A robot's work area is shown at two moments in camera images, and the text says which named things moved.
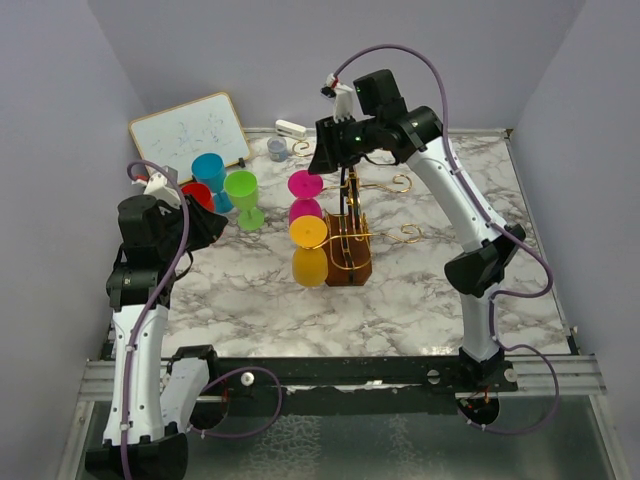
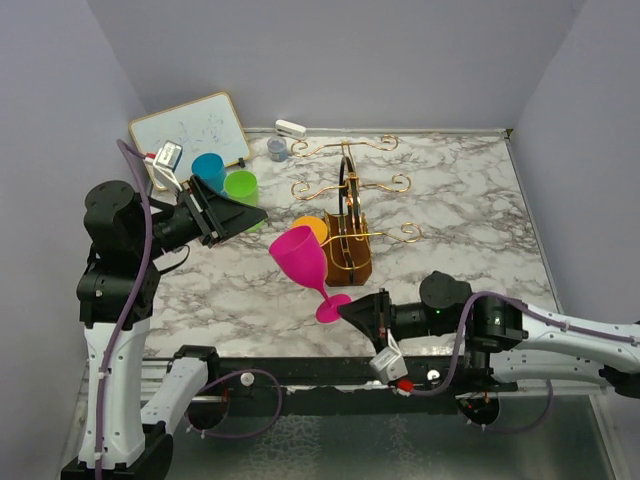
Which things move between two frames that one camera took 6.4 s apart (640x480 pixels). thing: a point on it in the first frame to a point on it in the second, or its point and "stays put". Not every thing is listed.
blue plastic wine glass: [209, 170] stays put
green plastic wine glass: [242, 189] stays put
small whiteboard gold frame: [172, 138] stays put
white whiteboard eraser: [286, 128] stays put
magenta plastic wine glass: [305, 187] to [300, 253]
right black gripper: [329, 153] to [372, 314]
